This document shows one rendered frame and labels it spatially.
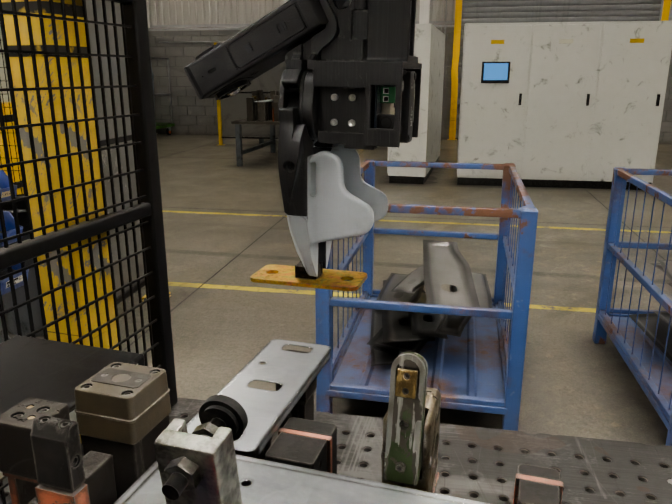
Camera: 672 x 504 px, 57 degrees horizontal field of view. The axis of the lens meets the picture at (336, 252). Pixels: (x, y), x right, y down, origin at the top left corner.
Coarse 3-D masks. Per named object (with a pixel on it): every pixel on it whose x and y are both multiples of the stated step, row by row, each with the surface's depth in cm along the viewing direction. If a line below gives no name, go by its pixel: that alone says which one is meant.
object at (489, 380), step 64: (512, 192) 307; (448, 256) 312; (512, 256) 295; (320, 320) 242; (384, 320) 289; (448, 320) 266; (512, 320) 226; (320, 384) 250; (384, 384) 257; (448, 384) 257; (512, 384) 233
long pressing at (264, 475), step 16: (240, 464) 66; (256, 464) 66; (272, 464) 66; (144, 480) 64; (160, 480) 63; (240, 480) 63; (256, 480) 63; (272, 480) 63; (288, 480) 63; (304, 480) 63; (320, 480) 63; (336, 480) 63; (352, 480) 64; (368, 480) 64; (128, 496) 61; (144, 496) 61; (160, 496) 61; (256, 496) 61; (272, 496) 61; (288, 496) 61; (304, 496) 61; (320, 496) 61; (336, 496) 61; (352, 496) 61; (368, 496) 61; (384, 496) 61; (400, 496) 61; (416, 496) 61; (432, 496) 61; (448, 496) 61
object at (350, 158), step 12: (348, 156) 46; (348, 168) 46; (360, 168) 46; (348, 180) 46; (360, 180) 46; (360, 192) 46; (372, 192) 46; (372, 204) 46; (384, 204) 46; (324, 252) 47; (324, 264) 47
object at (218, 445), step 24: (216, 408) 35; (240, 408) 36; (168, 432) 33; (192, 432) 35; (216, 432) 33; (240, 432) 36; (168, 456) 33; (192, 456) 32; (216, 456) 32; (168, 480) 31; (192, 480) 32; (216, 480) 32
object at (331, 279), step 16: (256, 272) 48; (272, 272) 48; (288, 272) 48; (304, 272) 46; (320, 272) 47; (336, 272) 47; (352, 272) 47; (320, 288) 45; (336, 288) 44; (352, 288) 44
